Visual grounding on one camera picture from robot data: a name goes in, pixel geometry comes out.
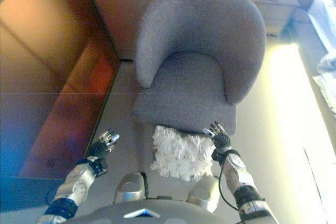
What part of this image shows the beige wooden nightstand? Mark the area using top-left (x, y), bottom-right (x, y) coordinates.
top-left (242, 0), bottom-right (300, 36)

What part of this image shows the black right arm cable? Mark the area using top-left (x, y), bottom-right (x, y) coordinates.
top-left (218, 152), bottom-right (242, 212)

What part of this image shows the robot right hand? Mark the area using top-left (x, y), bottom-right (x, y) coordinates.
top-left (202, 120), bottom-right (233, 154)

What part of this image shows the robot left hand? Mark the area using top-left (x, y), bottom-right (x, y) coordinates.
top-left (88, 128), bottom-right (121, 158)

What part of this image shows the cream fringed blanket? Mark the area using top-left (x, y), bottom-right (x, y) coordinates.
top-left (311, 50), bottom-right (336, 115)

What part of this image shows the white fringed cushion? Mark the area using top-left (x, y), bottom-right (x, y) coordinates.
top-left (150, 125), bottom-right (215, 182)

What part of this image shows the silver robot foot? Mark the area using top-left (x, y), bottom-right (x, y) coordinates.
top-left (113, 173), bottom-right (148, 204)
top-left (187, 178), bottom-right (221, 213)

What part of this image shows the silver robot left foot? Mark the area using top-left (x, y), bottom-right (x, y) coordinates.
top-left (113, 173), bottom-right (148, 204)

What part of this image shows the grey robot torso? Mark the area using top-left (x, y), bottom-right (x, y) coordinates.
top-left (56, 199), bottom-right (247, 224)

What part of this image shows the grey upholstered armchair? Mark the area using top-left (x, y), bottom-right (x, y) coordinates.
top-left (132, 0), bottom-right (267, 176)

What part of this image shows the beige upholstered bed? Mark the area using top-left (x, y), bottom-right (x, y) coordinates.
top-left (290, 0), bottom-right (336, 118)

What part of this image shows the silver robot right foot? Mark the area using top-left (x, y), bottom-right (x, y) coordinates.
top-left (187, 178), bottom-right (221, 213)

